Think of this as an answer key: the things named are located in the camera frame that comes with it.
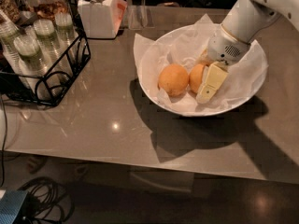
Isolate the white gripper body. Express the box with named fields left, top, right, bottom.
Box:
left=206, top=25, right=250, bottom=65

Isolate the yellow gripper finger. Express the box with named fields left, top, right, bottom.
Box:
left=196, top=62, right=228, bottom=104
left=196, top=49, right=213, bottom=66

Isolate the orange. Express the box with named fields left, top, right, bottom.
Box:
left=189, top=63, right=206, bottom=93
left=158, top=63, right=189, bottom=97

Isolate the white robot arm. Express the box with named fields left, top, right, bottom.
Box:
left=196, top=0, right=299, bottom=104

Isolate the white bowl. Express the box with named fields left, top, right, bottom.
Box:
left=136, top=23, right=269, bottom=118

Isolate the white paper liner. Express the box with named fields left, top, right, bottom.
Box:
left=133, top=13, right=269, bottom=114

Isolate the clear acrylic stand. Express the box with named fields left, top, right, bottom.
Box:
left=126, top=0, right=153, bottom=30

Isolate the white ceramic canister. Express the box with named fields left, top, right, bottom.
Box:
left=78, top=0, right=127, bottom=39

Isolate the plastic cup stack right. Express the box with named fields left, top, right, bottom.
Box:
left=55, top=13, right=78, bottom=63

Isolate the plastic cup stack front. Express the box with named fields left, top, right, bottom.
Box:
left=13, top=35, right=50, bottom=99

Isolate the glass jar with snacks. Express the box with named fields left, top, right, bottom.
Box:
left=19, top=0, right=70, bottom=21

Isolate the plastic cup stack left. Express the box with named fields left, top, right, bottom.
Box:
left=0, top=21, right=21, bottom=75

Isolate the blue box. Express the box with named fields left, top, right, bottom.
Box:
left=0, top=190, right=27, bottom=224

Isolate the black wire rack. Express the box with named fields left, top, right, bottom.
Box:
left=0, top=0, right=91, bottom=106

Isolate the black hanging cable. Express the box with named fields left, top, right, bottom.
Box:
left=0, top=93, right=8, bottom=188

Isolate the black coiled cable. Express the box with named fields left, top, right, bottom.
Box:
left=17, top=175, right=76, bottom=224

